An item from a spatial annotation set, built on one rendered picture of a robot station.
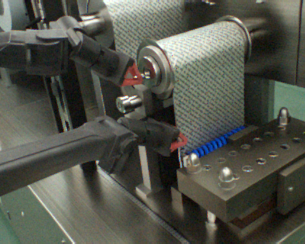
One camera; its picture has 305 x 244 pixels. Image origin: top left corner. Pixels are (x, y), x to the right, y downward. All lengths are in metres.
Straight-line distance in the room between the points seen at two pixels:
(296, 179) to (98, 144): 0.48
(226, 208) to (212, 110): 0.28
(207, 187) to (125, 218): 0.26
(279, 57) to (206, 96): 0.23
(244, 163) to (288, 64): 0.29
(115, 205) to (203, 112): 0.34
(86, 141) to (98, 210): 0.40
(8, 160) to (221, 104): 0.60
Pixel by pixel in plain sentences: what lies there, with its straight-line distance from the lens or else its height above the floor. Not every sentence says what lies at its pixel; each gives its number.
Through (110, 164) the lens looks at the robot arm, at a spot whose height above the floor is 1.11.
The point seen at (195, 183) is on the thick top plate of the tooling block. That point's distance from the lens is 0.87.
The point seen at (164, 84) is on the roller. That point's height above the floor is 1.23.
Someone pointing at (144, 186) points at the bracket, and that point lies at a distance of 1.07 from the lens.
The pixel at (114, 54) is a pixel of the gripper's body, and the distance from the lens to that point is 0.83.
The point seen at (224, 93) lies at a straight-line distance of 1.00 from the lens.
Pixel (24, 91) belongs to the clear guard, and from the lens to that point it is 1.83.
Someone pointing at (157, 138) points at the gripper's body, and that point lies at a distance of 0.85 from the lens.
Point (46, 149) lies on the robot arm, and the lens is 0.61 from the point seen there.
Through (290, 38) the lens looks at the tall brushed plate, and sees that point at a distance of 1.04.
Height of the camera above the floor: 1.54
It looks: 26 degrees down
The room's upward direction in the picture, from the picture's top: 7 degrees counter-clockwise
